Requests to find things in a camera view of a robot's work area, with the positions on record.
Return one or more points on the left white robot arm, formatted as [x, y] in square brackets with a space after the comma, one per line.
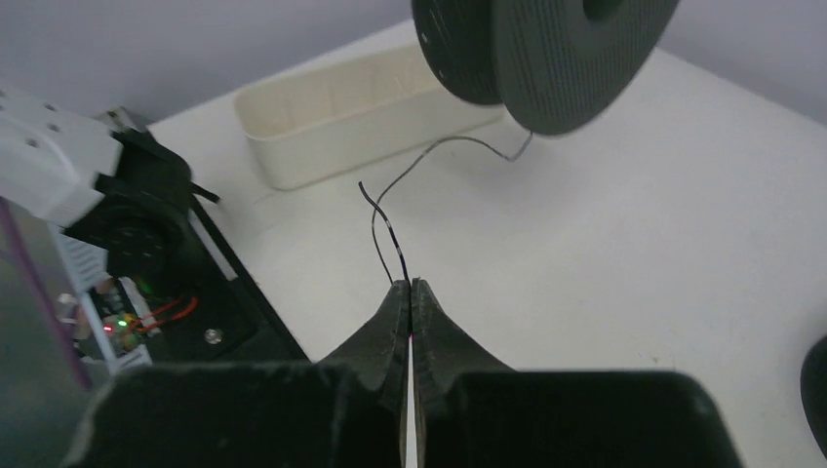
[120, 191]

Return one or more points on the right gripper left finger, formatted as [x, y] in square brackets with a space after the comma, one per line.
[347, 410]

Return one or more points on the black spool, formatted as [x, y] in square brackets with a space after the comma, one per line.
[554, 65]
[813, 388]

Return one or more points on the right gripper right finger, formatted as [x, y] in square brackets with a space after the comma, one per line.
[472, 410]

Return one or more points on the white plastic tray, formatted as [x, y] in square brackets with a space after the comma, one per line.
[329, 120]

